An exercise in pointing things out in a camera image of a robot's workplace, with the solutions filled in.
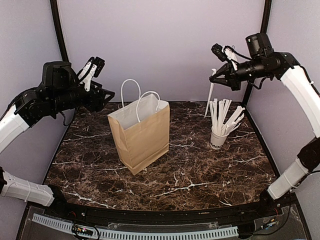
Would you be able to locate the black front rail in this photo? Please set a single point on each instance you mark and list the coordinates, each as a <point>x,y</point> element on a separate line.
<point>239,214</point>

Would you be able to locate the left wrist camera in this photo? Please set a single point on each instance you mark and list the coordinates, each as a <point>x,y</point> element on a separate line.
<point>91,70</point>

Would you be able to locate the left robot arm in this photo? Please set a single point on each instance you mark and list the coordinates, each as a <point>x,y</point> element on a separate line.
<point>61,89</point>

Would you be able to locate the left black frame post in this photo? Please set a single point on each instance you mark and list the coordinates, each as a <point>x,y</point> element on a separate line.
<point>58,30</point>

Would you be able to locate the right black frame post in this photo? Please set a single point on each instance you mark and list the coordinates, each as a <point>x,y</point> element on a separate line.
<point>258,43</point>

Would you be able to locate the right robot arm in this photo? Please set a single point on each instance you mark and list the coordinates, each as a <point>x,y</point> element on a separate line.
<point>265,63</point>

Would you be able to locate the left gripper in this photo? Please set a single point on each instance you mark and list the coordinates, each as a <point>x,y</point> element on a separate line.
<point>95,102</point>

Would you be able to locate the white slotted cable duct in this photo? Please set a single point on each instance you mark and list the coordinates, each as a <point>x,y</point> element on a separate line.
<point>108,234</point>

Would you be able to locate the brown paper bag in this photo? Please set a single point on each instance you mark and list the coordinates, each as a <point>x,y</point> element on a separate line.
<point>141,129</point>

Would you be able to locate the small circuit board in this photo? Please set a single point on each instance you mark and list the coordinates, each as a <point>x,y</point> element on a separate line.
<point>81,231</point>

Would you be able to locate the straw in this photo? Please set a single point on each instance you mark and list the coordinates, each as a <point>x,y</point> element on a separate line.
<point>209,97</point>
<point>225,108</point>
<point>233,122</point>
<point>213,105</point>

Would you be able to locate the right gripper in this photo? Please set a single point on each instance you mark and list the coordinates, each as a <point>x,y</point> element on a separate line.
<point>231,80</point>

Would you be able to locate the white cup holding straws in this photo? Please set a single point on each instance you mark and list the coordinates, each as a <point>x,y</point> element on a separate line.
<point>216,140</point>

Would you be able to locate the black frame post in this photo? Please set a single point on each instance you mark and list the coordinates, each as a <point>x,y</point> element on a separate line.
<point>258,43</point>
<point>58,30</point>

